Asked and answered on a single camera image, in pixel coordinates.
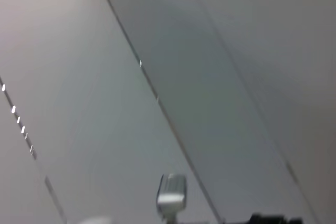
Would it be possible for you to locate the black machine part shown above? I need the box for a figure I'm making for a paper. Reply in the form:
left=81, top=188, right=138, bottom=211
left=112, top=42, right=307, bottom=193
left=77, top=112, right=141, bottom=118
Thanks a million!
left=248, top=212, right=304, bottom=224

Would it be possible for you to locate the silver cylindrical fixture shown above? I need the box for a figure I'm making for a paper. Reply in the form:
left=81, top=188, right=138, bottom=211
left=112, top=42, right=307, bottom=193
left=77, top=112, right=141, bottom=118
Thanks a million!
left=156, top=173, right=188, bottom=222

